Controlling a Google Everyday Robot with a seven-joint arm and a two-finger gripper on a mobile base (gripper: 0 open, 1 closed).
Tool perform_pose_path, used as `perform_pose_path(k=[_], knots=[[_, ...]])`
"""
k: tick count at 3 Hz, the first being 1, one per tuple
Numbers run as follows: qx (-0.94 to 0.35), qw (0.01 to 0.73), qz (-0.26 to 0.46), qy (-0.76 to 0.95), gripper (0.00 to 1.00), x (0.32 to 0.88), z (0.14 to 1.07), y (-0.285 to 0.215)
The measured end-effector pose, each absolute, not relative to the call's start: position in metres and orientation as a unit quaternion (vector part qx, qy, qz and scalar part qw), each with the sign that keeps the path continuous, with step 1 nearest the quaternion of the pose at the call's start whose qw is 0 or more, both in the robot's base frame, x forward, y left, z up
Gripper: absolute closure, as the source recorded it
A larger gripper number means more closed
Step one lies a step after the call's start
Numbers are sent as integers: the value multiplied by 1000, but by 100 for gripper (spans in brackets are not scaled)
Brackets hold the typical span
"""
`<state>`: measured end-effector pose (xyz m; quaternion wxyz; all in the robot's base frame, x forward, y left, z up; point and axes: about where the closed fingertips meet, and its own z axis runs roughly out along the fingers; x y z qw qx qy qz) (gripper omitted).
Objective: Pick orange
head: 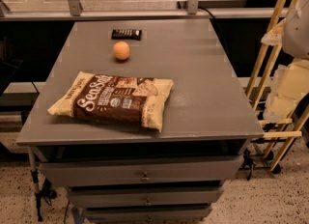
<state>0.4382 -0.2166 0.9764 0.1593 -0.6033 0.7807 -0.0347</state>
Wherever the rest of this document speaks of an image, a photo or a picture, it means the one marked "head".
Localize orange fruit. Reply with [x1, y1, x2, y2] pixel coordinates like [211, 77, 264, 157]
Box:
[113, 42, 130, 60]

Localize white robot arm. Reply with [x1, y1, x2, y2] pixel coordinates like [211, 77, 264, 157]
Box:
[262, 0, 309, 123]

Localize brown sea salt chip bag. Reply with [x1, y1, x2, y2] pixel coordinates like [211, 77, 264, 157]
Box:
[48, 71, 174, 131]

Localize grey drawer cabinet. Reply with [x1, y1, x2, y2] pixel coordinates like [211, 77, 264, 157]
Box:
[17, 19, 262, 224]

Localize black snack bar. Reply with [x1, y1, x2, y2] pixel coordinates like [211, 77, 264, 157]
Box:
[111, 29, 142, 41]

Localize top grey drawer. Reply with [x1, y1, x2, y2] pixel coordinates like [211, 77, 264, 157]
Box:
[40, 155, 243, 187]

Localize grey drawer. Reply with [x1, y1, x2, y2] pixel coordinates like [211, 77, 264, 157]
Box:
[40, 155, 243, 187]
[85, 206, 211, 223]
[69, 186, 223, 209]

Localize middle grey drawer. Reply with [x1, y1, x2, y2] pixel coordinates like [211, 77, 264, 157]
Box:
[69, 186, 223, 209]

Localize bottom grey drawer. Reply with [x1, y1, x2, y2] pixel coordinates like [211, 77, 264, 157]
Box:
[85, 206, 211, 223]

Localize grey tripod leg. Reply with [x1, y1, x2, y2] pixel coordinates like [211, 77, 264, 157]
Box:
[28, 148, 42, 222]

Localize black cable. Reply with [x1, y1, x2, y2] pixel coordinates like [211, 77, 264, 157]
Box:
[198, 6, 230, 58]

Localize yellow wooden ladder frame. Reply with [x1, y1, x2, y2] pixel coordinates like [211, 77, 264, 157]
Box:
[245, 0, 309, 174]

